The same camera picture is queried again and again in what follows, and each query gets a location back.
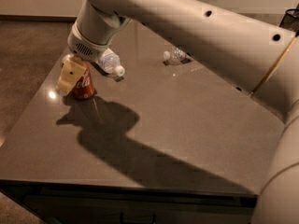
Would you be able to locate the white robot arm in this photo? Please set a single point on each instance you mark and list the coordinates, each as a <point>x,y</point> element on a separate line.
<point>260,59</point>

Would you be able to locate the grey round gripper body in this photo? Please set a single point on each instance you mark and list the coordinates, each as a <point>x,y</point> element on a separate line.
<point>84,49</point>

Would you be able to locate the clear empty plastic bottle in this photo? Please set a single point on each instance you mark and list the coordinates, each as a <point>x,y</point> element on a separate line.
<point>176,55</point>

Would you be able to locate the red coke can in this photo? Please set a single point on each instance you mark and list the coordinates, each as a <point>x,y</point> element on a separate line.
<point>84,88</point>

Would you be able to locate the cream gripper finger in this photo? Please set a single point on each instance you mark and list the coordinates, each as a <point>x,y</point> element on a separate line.
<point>72,70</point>

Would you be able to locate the black mesh cup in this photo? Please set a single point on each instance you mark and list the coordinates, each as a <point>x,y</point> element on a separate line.
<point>290,20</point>

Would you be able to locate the white labelled water bottle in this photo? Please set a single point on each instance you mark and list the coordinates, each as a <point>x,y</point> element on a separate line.
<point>110,63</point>

